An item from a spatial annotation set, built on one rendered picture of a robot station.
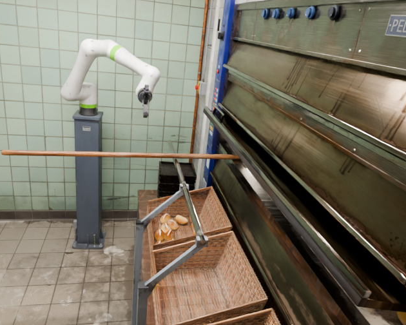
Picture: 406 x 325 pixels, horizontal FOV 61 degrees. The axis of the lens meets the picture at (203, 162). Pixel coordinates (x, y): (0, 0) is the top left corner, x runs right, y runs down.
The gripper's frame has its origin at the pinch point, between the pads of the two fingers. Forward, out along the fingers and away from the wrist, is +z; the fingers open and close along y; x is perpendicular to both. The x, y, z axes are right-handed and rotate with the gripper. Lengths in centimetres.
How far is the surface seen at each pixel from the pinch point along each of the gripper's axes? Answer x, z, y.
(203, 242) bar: -19, 92, 32
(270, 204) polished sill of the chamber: -58, 65, 31
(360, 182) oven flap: -56, 122, -8
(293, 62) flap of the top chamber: -57, 62, -36
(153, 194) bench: -13, -61, 91
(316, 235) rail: -40, 130, 5
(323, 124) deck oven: -54, 99, -19
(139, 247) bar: 3, 44, 69
